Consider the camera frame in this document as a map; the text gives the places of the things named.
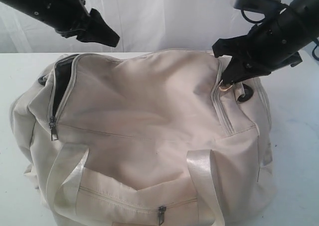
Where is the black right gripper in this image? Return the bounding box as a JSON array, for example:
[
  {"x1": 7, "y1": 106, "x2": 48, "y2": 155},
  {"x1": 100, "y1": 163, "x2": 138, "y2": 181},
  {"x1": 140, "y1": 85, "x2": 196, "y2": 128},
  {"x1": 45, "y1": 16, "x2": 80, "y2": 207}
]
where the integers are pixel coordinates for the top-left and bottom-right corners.
[{"x1": 212, "y1": 1, "x2": 319, "y2": 87}]

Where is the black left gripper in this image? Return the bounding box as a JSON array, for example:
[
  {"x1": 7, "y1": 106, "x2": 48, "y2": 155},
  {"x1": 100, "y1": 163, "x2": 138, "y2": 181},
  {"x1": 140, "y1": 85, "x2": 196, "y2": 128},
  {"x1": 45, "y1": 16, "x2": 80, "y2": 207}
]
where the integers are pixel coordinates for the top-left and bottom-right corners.
[{"x1": 44, "y1": 0, "x2": 120, "y2": 47}]

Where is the cream fabric duffel bag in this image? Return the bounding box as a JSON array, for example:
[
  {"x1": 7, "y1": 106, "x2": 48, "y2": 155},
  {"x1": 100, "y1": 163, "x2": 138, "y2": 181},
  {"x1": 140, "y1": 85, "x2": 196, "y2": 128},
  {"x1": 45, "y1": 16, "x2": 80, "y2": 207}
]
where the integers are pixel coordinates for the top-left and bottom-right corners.
[{"x1": 10, "y1": 50, "x2": 276, "y2": 226}]

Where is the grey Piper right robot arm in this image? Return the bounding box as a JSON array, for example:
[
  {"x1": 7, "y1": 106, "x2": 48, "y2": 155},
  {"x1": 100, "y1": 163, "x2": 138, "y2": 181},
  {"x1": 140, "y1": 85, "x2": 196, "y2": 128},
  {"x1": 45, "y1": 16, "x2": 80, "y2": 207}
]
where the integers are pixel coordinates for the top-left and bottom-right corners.
[{"x1": 212, "y1": 0, "x2": 319, "y2": 87}]

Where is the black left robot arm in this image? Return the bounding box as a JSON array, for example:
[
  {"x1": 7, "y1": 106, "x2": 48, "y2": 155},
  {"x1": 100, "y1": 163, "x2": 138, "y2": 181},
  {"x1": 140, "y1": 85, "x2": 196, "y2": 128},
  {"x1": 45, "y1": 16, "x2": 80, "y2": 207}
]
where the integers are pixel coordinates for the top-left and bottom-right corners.
[{"x1": 0, "y1": 0, "x2": 120, "y2": 47}]

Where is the white backdrop curtain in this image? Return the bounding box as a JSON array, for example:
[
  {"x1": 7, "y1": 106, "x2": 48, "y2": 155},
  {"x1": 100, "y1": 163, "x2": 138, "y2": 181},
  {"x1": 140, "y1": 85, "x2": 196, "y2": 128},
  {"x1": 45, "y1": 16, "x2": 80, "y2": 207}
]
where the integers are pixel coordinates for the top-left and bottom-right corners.
[{"x1": 0, "y1": 0, "x2": 251, "y2": 53}]

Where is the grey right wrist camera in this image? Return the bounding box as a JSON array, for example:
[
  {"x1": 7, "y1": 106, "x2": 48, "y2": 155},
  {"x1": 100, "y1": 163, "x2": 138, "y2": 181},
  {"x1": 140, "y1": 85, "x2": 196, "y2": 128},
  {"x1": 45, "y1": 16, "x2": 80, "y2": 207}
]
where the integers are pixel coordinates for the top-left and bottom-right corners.
[{"x1": 231, "y1": 0, "x2": 285, "y2": 24}]

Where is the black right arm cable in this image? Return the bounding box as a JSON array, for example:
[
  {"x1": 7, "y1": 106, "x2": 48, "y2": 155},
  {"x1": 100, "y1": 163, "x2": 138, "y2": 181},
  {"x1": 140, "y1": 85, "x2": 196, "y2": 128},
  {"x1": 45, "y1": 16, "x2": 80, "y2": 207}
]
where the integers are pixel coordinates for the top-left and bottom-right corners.
[{"x1": 310, "y1": 34, "x2": 319, "y2": 58}]

